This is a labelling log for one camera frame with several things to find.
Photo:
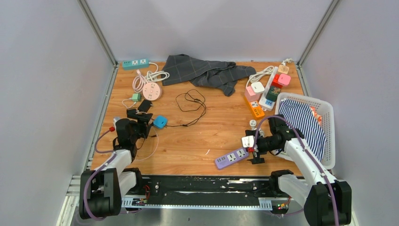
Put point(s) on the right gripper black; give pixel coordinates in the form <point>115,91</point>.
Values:
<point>257,158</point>

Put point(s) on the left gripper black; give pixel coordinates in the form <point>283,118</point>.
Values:
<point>142,123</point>

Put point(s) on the black power adapter brick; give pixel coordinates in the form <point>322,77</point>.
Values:
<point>145,106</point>

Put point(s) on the purple USB power strip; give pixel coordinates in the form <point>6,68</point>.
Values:
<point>231,158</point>

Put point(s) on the round pink power socket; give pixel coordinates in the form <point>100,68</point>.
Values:
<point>152,91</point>

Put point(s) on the blue square plug adapter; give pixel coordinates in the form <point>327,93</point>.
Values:
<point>160,122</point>

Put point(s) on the teal power strip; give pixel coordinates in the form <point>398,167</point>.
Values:
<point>135,64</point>

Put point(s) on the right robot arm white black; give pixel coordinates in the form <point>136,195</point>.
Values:
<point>325,200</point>

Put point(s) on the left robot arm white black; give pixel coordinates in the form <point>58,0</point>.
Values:
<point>102,189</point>

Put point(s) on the pink cube socket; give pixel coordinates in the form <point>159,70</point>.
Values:
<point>250,95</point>

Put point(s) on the dark green plug adapter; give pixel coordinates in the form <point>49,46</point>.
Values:
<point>273,93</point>

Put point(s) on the white square plug adapter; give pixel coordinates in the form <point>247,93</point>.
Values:
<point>257,87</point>

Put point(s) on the red plug adapter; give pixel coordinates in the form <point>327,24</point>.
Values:
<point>275,82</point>

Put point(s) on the pink square plug adapter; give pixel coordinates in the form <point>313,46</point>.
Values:
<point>284,79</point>

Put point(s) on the orange power strip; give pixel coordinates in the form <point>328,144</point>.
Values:
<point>255,109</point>

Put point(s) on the long white power strip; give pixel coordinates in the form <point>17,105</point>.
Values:
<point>265,103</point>

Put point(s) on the blue white striped cloth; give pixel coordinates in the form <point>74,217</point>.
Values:
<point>301,116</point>

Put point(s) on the dark grey checked cloth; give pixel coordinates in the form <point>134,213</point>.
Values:
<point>222,75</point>

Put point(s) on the white plastic basket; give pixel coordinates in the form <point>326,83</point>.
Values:
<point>323,112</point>

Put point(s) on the beige tag adapter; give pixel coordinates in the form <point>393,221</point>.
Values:
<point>282,69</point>

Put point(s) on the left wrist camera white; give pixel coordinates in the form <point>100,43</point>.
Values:
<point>115,120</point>

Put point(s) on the black mounting base rail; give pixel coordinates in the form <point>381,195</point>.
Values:
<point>206,192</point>

